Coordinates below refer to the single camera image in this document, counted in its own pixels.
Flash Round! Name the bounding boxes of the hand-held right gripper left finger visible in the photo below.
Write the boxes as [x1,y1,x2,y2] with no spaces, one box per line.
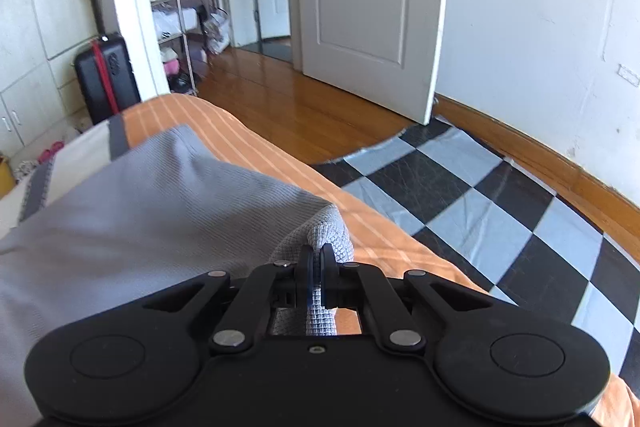
[142,246,317,356]

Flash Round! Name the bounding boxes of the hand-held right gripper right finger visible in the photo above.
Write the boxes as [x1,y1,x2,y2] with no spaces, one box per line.
[320,244,495,354]

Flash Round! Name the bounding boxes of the grey knit garment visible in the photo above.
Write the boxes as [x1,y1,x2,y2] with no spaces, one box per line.
[0,124,356,427]

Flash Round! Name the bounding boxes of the black and grey checkered mat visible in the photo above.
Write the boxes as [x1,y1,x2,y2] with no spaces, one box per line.
[310,116,640,380]

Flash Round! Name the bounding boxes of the clear plastic bag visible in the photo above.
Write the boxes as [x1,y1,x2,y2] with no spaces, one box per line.
[202,9,232,56]

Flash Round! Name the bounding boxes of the white panel door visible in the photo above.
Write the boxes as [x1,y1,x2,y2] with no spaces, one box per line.
[292,0,451,126]

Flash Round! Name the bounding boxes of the pink slippers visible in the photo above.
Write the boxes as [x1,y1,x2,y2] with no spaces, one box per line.
[37,141,66,163]

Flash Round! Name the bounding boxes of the yellow bucket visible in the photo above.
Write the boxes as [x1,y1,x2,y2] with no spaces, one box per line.
[0,155,15,198]

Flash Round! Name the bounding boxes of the white wardrobe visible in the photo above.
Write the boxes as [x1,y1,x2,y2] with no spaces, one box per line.
[0,0,126,154]

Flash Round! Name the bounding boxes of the black suitcase with red strap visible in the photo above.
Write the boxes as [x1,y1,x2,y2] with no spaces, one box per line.
[73,33,142,126]

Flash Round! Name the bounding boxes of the white wall socket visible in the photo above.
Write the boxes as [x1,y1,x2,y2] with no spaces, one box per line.
[617,64,640,88]

